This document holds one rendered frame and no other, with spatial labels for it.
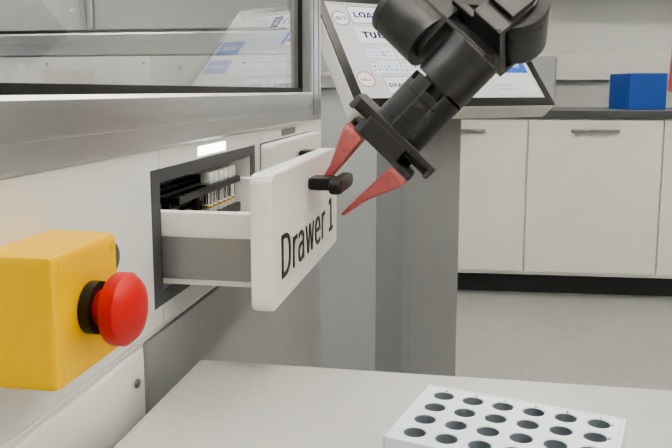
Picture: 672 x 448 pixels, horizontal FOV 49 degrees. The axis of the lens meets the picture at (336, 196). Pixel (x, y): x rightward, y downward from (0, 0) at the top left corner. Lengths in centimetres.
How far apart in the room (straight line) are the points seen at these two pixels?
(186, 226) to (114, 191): 9
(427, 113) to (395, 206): 101
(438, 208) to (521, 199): 198
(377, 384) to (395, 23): 34
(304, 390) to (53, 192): 25
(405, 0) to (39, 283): 46
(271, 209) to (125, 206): 11
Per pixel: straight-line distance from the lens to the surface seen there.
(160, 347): 65
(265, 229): 58
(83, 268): 42
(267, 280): 59
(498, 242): 372
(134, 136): 57
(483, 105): 165
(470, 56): 70
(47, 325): 41
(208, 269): 62
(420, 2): 74
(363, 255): 242
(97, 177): 53
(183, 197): 67
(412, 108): 70
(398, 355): 177
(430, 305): 177
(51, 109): 48
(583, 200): 374
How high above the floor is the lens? 99
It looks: 8 degrees down
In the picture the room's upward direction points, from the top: straight up
